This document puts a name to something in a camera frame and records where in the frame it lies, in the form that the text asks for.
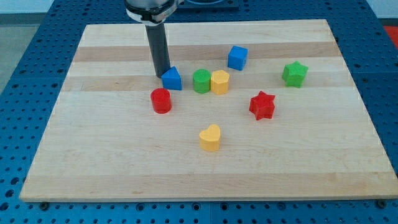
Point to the green star block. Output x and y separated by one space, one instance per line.
294 74

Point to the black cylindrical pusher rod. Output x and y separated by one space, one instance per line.
159 49

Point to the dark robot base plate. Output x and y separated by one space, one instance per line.
209 4

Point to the yellow heart block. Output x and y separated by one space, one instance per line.
210 138

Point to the red cylinder block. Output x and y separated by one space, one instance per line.
161 101

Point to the blue cube block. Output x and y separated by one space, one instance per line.
237 57

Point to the red star block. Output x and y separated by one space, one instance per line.
262 105

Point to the wooden board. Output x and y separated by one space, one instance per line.
105 143

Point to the green cylinder block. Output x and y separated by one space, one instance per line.
201 81

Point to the yellow hexagon block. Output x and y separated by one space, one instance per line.
219 82

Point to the blue triangle block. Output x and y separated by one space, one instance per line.
171 79

